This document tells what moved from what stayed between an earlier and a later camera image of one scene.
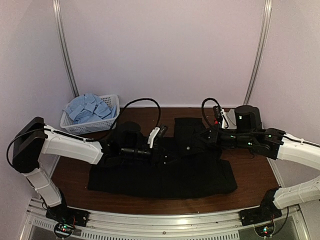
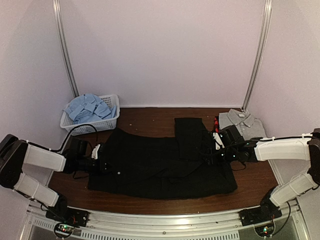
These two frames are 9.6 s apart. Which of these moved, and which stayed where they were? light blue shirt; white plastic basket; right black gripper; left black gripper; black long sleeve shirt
Moved: left black gripper; right black gripper
Stayed: light blue shirt; white plastic basket; black long sleeve shirt
